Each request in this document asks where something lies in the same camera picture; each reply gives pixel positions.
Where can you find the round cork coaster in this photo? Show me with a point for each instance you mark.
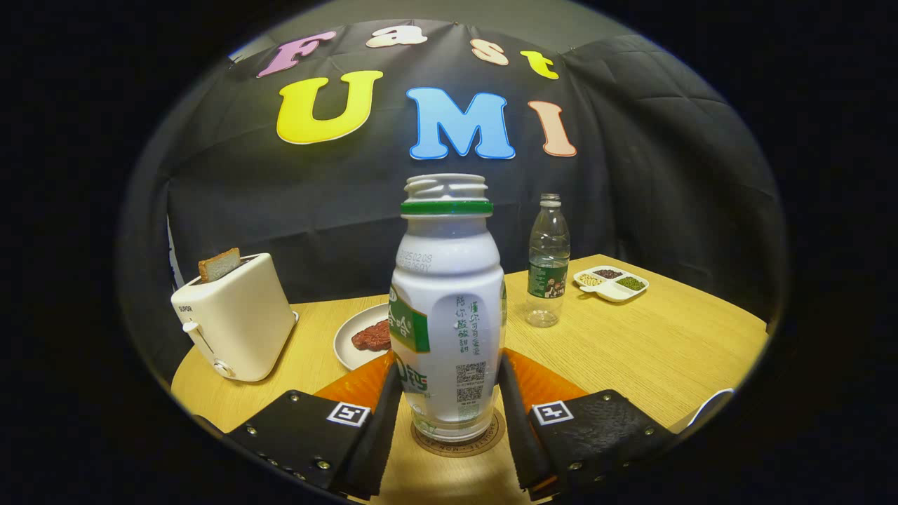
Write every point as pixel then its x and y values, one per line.
pixel 456 449

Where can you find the black backdrop cloth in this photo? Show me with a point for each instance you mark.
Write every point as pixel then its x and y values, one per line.
pixel 280 210

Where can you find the toast slice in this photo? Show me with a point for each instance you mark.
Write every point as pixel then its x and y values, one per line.
pixel 219 265

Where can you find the white juice bottle green label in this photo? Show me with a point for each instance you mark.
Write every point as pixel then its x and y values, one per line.
pixel 449 280

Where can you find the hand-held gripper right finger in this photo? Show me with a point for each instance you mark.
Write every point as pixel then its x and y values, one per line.
pixel 523 442

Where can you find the clear plastic water bottle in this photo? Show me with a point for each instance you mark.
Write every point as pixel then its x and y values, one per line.
pixel 547 273

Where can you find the wooden table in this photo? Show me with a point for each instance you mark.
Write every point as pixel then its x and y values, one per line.
pixel 631 351

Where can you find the reddish brown meat slice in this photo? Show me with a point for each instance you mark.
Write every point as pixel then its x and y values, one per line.
pixel 372 337

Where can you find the white toaster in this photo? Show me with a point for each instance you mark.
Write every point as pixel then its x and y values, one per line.
pixel 238 315

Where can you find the white cup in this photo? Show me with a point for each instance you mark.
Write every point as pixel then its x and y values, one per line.
pixel 712 405

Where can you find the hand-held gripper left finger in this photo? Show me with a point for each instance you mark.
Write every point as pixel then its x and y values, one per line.
pixel 375 449

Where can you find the white round plate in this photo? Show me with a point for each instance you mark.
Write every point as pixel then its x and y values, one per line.
pixel 345 344

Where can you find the white divided dish with beans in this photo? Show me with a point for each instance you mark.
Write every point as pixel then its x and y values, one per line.
pixel 610 291

